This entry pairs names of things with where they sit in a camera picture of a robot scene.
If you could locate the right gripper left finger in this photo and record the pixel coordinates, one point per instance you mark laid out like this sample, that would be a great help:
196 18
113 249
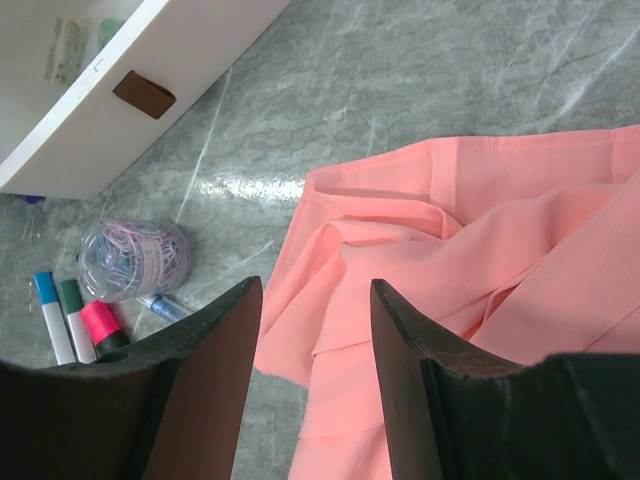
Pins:
167 407

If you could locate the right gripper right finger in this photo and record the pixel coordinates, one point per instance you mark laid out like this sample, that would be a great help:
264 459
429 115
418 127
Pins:
451 410

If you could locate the white bottom drawer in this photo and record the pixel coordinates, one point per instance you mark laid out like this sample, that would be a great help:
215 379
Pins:
73 142

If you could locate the white eraser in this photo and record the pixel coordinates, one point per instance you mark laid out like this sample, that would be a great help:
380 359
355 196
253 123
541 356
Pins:
66 53

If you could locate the green mint highlighter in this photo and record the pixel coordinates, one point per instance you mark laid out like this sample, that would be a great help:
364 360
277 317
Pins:
107 29

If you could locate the black pink highlighter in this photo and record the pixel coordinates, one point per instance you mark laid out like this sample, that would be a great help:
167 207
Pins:
103 328

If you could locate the blue whiteboard pen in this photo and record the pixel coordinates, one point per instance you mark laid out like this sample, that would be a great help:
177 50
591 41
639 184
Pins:
165 308

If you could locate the green cap white marker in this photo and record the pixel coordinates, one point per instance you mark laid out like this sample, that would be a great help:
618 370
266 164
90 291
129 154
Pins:
73 304

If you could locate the pink cloth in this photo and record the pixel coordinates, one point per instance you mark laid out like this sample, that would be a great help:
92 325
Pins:
525 246

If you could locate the clear paperclip jar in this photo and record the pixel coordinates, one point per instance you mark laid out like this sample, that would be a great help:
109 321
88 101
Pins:
121 259

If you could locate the blue cap white marker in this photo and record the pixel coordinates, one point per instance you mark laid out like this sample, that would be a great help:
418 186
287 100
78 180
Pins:
54 319

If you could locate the black purple highlighter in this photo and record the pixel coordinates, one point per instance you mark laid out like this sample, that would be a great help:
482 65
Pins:
31 200

